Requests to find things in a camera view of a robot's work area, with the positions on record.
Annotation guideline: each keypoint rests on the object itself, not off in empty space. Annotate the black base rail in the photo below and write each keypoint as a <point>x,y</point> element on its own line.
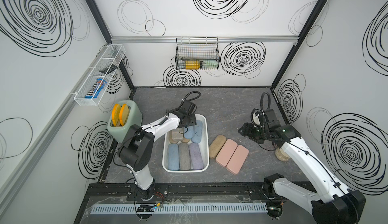
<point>166,194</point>

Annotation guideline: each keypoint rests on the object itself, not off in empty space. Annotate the blue candy packet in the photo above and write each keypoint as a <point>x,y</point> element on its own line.
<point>95,89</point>

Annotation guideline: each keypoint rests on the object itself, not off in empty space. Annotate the black wire wall basket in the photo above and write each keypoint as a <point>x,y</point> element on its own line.
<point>195,48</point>

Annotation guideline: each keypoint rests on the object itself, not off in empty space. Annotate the blue glasses case front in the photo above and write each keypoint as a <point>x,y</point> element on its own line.
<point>197,130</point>

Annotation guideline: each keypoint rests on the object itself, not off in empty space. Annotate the grey marble glasses case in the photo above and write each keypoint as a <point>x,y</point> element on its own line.
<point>175,136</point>

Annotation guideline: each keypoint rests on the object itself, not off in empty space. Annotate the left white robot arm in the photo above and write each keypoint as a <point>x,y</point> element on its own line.
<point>136,149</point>

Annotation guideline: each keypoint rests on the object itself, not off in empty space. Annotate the yellow toast slice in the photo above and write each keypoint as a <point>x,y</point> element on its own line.
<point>124,113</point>
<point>115,115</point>

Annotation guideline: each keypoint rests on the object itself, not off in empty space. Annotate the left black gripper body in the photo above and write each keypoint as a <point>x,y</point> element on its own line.
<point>191,120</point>

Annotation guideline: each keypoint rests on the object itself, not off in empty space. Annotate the left yellow toast slice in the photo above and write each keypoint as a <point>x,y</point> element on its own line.
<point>115,115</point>

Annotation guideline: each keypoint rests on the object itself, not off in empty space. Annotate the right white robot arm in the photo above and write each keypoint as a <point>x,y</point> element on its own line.
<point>332,201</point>

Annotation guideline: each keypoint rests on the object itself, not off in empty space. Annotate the right yellow toast slice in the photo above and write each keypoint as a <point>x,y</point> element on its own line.
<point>124,113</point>

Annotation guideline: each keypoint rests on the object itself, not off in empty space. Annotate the grey fabric glasses case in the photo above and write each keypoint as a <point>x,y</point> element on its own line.
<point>184,157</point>

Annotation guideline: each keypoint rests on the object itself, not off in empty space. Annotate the white plastic storage tray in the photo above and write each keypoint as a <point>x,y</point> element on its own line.
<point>204,148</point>

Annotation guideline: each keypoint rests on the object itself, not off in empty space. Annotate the blue glasses case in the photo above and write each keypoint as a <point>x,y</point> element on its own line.
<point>188,132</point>
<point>173,157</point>
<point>197,130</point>

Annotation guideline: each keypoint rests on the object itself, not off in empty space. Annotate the black remote control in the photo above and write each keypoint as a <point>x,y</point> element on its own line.
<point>108,69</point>

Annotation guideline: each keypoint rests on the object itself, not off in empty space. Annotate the grey slotted cable duct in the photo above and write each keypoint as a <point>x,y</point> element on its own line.
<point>175,208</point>

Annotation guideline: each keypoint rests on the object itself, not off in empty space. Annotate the green item in basket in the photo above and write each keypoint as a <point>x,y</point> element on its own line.
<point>210,64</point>

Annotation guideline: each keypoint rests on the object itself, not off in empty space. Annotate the mint green toaster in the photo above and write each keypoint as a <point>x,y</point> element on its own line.
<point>134,118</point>

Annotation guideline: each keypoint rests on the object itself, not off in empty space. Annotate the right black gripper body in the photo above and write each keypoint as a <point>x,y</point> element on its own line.
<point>256,133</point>

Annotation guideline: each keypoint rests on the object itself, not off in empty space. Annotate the yellow box in basket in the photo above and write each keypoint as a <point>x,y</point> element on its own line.
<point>193,64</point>

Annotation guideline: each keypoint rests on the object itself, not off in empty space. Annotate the white wire wall shelf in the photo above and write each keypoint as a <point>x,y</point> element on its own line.
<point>111,54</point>

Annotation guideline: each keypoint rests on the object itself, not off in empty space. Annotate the pink glasses case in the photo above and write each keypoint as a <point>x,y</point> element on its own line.
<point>237,160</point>
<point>226,152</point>

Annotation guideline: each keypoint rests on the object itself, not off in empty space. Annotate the purple glasses case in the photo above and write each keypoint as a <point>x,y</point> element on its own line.
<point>196,157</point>

